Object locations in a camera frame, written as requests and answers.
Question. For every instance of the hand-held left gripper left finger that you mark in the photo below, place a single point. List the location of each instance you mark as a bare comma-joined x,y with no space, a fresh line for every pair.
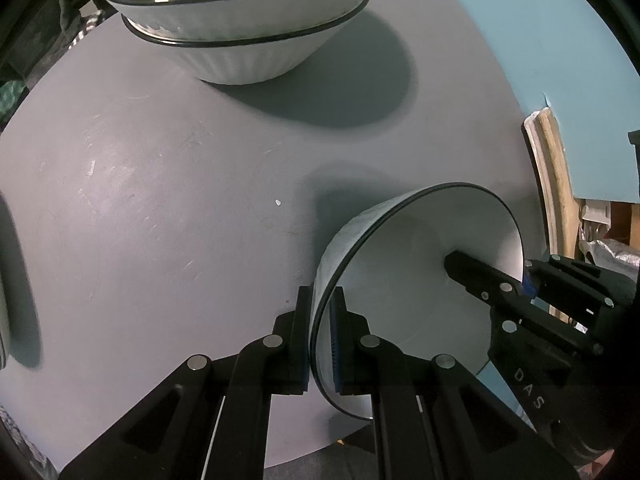
300,340

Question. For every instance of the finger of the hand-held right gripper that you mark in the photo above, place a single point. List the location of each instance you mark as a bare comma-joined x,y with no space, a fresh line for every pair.
570,280
480,277

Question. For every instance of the person's right forearm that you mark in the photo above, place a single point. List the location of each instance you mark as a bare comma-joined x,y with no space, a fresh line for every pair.
607,467

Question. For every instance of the green patterned cloth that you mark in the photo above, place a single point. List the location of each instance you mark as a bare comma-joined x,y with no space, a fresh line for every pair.
10,100

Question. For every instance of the clear plastic bag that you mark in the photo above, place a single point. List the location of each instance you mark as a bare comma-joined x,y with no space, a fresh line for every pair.
615,252

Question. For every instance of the white box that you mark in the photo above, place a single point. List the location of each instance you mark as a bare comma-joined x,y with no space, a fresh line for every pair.
595,212

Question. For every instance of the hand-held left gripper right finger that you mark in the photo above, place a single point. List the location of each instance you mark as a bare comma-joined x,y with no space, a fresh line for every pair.
336,345

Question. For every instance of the beige wooden frame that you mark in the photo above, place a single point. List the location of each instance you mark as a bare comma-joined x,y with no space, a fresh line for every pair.
550,175

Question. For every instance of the white ribbed bowl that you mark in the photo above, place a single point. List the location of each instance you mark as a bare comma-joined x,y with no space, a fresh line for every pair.
240,62
415,270
240,15

